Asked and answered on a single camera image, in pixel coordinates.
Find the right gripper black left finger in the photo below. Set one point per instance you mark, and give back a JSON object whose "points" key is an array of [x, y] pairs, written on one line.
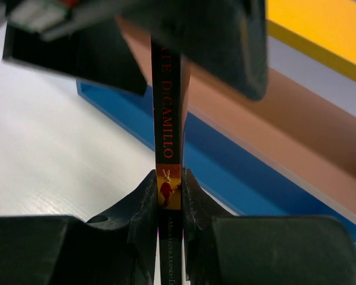
{"points": [[117, 246]]}

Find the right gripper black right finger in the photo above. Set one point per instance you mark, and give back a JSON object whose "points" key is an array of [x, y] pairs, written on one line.
{"points": [[221, 248]]}

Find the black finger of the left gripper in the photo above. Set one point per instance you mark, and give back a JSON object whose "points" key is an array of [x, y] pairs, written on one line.
{"points": [[226, 38], [97, 54]]}

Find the red bordered cream book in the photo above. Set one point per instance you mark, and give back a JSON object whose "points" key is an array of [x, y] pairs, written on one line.
{"points": [[170, 80]]}

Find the blue and yellow bookshelf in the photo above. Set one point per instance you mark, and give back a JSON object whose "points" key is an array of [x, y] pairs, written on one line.
{"points": [[293, 152]]}

